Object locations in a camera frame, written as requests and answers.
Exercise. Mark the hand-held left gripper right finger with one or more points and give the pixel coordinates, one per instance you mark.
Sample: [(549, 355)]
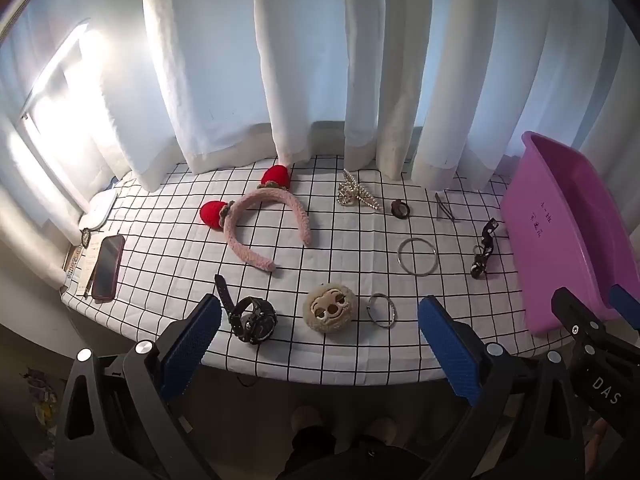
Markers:
[(447, 340)]

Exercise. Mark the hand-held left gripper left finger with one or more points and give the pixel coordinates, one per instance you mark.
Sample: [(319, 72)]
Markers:
[(192, 340)]

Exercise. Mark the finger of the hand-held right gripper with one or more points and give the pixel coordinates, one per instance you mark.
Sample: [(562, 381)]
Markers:
[(627, 302), (572, 312)]

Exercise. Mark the pink plastic bin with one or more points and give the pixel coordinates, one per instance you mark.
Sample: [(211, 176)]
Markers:
[(560, 230)]

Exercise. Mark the large silver bangle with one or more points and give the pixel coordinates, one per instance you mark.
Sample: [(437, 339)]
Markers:
[(400, 255)]

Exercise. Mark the person's right hand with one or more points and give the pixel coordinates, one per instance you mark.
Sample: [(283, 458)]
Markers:
[(596, 440)]

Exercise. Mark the black wrist watch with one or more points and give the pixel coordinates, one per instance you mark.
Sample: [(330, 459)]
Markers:
[(252, 317)]

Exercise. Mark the small silver bangle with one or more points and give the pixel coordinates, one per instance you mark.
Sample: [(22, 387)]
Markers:
[(371, 310)]

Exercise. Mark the smartphone in red case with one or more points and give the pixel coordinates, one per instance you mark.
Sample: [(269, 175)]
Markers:
[(107, 267)]

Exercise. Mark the beige plush face hair clip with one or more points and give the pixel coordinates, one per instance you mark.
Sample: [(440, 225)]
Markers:
[(330, 307)]

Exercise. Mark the brown metal hair clip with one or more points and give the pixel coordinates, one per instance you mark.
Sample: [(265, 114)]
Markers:
[(444, 207)]

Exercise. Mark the paper sheets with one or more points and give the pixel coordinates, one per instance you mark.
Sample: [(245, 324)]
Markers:
[(80, 267)]

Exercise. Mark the black-checked white tablecloth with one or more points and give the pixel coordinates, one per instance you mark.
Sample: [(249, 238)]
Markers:
[(310, 270)]

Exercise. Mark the pink strawberry plush headband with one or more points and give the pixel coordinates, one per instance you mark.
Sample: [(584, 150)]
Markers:
[(260, 220)]

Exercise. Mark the small round badge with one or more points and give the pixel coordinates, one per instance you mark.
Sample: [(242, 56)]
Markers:
[(87, 236)]

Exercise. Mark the person's legs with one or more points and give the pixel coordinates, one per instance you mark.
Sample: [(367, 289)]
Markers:
[(350, 455)]

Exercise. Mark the pearl hair claw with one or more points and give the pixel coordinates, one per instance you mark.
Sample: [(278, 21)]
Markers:
[(352, 192)]

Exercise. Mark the white curtain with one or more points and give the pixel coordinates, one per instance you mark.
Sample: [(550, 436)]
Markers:
[(320, 60)]

